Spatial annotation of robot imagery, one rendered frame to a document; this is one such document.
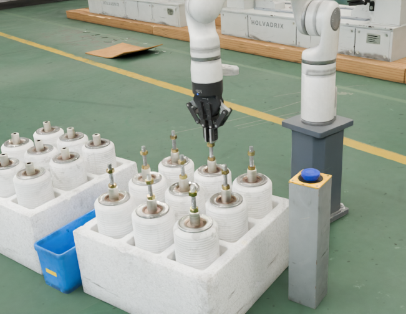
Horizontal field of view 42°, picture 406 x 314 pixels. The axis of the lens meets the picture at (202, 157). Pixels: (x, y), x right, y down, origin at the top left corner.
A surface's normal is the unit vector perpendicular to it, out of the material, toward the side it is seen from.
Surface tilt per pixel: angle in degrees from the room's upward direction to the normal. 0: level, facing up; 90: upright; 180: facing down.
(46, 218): 90
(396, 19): 90
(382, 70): 90
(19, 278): 0
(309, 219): 90
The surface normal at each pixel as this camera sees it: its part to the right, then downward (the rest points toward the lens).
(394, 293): -0.06, -0.92
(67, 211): 0.79, 0.20
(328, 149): 0.62, 0.28
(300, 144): -0.78, 0.29
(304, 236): -0.58, 0.36
